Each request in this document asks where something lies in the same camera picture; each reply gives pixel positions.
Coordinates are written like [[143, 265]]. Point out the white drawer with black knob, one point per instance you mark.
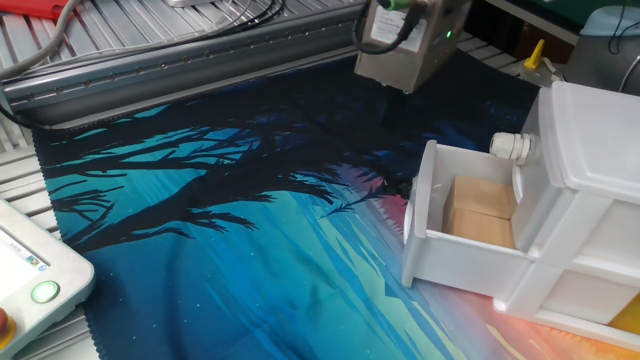
[[465, 265]]

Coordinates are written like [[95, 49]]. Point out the grey Schunk gripper body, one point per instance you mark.
[[432, 57]]

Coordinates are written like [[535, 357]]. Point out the white drawer knob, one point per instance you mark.
[[510, 146]]

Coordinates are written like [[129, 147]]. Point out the white plastic drawer cabinet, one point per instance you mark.
[[590, 165]]

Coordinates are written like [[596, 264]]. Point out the dark grey aluminium rail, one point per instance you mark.
[[175, 80]]

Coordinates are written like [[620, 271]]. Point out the white teach pendant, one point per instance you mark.
[[45, 280]]

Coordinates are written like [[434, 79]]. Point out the yellow item in drawer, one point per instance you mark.
[[627, 317]]

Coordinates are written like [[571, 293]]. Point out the tree print table cloth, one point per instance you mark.
[[250, 280]]

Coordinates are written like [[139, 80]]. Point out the red flat object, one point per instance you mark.
[[30, 7]]

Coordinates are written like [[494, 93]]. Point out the black drawer knob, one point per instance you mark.
[[407, 187]]

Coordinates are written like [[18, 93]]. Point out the yellow capped bottle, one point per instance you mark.
[[535, 57]]

